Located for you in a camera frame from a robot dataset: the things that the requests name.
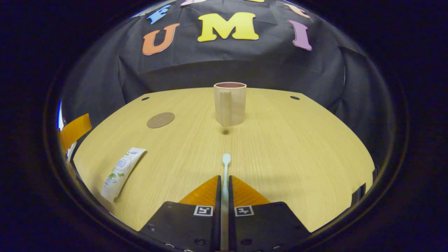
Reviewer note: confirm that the beige cup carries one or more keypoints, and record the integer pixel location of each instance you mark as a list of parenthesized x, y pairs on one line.
[(234, 105)]

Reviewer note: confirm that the round brown coaster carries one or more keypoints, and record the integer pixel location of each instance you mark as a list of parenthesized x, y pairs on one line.
[(160, 120)]

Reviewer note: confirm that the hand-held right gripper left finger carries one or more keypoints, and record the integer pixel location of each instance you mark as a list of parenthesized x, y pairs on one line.
[(217, 224)]

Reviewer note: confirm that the black desk edge bracket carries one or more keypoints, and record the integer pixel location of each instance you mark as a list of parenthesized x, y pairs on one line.
[(358, 194)]

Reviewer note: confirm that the pale green toothbrush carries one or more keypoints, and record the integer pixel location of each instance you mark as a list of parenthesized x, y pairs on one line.
[(226, 168)]

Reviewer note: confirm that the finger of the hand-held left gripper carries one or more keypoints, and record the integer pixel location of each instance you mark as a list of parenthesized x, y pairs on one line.
[(75, 131)]

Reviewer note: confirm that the white toothpaste tube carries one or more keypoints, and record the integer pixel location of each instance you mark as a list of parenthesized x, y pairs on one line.
[(120, 173)]

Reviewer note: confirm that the black backdrop cloth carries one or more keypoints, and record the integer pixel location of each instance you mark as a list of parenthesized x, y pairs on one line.
[(210, 66)]

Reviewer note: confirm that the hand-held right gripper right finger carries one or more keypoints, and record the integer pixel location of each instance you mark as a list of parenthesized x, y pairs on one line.
[(231, 224)]

